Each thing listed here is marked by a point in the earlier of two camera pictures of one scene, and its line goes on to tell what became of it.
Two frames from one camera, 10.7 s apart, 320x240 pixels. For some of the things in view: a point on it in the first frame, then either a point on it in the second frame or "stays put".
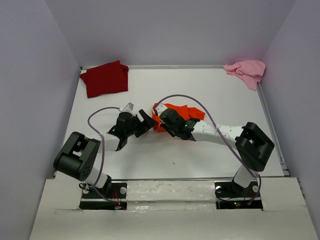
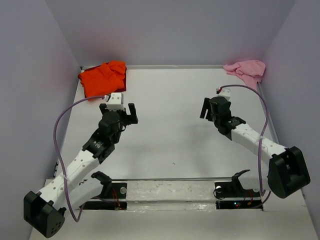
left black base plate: [114, 197] stays put
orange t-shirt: [187, 113] -> [103, 80]
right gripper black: [166, 128] -> [207, 105]
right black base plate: [230, 195] stays put
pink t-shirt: [251, 71] stays put
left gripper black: [147, 124] -> [132, 110]
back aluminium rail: [166, 66] stays put
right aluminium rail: [283, 164] stays put
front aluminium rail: [187, 178] stays put
